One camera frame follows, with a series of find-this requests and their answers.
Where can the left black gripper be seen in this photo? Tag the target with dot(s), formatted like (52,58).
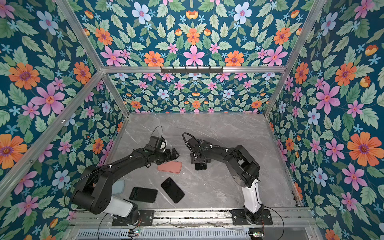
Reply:
(169,157)

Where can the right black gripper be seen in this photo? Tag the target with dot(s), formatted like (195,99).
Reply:
(193,159)

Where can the silver-edged black phone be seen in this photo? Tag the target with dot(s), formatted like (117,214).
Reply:
(200,166)

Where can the pink phone case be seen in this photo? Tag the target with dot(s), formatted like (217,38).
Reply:
(173,167)

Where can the black phone face up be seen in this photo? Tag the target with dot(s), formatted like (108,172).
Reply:
(172,190)

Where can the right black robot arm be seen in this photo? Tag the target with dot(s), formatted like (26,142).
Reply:
(243,168)

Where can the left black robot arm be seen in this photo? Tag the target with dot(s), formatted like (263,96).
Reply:
(93,191)

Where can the purple-edged phone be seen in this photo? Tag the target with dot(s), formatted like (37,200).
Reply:
(143,195)

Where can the light blue phone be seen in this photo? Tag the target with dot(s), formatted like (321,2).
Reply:
(118,187)

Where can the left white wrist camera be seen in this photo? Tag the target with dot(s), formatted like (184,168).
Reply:
(163,145)

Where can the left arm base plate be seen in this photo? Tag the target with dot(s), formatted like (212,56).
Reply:
(145,217)

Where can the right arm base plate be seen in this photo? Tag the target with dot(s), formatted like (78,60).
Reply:
(242,217)

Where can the black hook rail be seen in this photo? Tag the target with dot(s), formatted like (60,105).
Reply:
(189,70)

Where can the white ventilated cable duct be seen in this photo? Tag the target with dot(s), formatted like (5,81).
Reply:
(164,234)

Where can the aluminium frame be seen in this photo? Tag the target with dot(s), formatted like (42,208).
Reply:
(73,71)

